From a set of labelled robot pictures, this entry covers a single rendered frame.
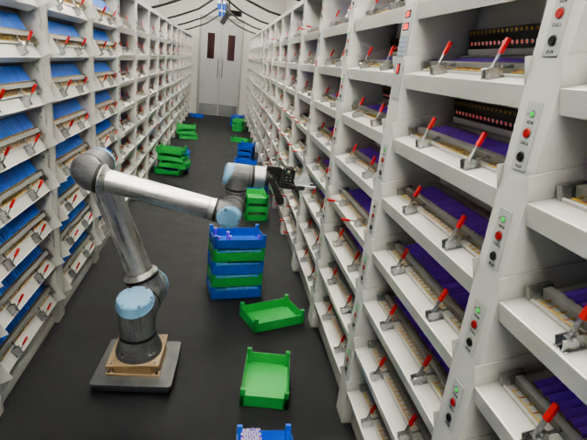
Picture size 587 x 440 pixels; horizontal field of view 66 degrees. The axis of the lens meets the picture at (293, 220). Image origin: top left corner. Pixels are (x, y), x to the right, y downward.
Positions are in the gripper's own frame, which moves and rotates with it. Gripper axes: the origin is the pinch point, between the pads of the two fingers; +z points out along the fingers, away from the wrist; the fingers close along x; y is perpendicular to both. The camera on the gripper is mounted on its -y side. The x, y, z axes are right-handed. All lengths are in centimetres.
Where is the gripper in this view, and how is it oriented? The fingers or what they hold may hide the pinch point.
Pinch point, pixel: (311, 187)
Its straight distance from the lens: 191.3
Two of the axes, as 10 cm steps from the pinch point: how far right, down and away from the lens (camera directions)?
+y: 1.4, -9.4, -3.1
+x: -1.4, -3.3, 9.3
